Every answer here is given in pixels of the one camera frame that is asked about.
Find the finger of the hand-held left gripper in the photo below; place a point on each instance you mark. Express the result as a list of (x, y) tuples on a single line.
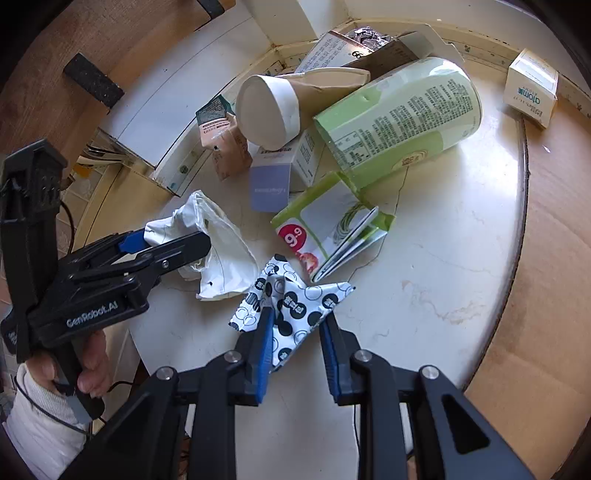
[(184, 248), (131, 242)]

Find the brown paper cup white lid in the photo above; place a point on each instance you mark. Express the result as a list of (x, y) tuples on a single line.
[(268, 110)]

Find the person's left hand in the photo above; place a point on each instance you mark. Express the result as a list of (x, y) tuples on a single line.
[(94, 360)]

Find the light green paper tub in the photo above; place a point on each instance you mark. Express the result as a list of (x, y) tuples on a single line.
[(406, 120)]

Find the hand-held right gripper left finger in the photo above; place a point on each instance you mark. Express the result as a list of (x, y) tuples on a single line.
[(263, 350)]

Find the white plastic bag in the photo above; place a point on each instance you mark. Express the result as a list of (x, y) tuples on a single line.
[(226, 258)]

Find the person's left forearm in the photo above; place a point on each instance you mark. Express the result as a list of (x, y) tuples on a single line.
[(37, 429)]

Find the brown cardboard sheet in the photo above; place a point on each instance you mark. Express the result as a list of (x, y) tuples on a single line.
[(554, 277)]

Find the black white dotted wrapper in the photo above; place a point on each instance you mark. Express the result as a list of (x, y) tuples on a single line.
[(295, 304)]

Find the black rubber pad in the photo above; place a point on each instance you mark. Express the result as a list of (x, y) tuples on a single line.
[(92, 85)]

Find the white countertop appliance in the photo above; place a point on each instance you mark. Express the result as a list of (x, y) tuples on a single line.
[(184, 92)]

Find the purple white small box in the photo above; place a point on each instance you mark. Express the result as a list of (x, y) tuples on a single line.
[(270, 187)]

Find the green white carton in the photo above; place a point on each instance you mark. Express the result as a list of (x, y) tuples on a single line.
[(323, 217)]

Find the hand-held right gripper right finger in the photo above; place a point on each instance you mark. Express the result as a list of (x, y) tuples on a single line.
[(328, 364)]

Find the crumpled silver foil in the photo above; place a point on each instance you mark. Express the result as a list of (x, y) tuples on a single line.
[(367, 36)]

